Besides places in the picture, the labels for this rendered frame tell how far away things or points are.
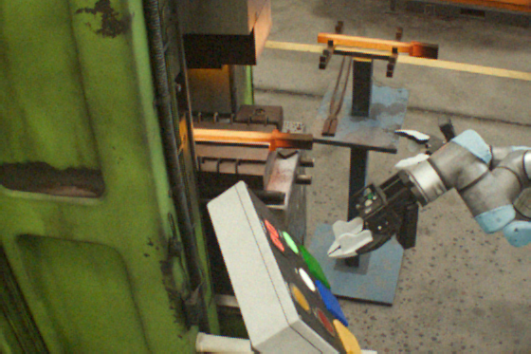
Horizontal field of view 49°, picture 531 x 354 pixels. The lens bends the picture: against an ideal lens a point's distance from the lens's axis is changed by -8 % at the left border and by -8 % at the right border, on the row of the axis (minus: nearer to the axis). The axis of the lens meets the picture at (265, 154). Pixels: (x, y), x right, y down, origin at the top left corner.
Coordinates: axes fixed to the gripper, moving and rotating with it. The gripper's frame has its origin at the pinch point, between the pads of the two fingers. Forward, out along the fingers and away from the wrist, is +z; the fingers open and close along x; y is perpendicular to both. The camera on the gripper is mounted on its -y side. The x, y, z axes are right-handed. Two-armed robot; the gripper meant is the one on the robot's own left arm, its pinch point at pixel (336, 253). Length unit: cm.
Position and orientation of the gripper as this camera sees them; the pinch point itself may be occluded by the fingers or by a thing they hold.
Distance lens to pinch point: 123.1
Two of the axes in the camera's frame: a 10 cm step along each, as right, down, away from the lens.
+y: -5.2, -6.1, -5.9
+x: 2.6, 5.5, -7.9
